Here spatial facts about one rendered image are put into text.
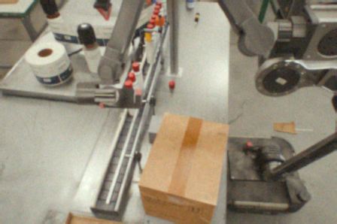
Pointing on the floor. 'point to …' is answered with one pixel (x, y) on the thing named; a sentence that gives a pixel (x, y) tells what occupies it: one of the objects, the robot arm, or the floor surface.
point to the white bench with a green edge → (23, 9)
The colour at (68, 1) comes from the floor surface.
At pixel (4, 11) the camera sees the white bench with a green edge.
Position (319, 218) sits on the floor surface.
